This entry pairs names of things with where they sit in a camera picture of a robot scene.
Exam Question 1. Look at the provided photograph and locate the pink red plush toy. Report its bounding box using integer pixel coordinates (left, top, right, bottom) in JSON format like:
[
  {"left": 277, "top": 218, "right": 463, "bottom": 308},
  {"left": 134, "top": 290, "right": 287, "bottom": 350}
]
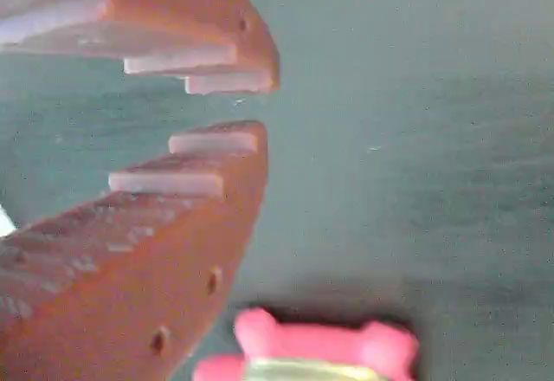
[{"left": 192, "top": 307, "right": 421, "bottom": 381}]

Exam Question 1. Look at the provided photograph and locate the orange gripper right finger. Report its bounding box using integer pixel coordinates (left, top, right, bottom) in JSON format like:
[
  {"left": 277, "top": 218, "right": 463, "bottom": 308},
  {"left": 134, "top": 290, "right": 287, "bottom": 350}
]
[{"left": 0, "top": 0, "right": 281, "bottom": 95}]

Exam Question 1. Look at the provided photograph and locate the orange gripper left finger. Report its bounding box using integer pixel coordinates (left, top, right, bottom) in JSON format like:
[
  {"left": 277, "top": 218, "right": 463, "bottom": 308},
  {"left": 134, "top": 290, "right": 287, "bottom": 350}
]
[{"left": 0, "top": 119, "right": 269, "bottom": 381}]

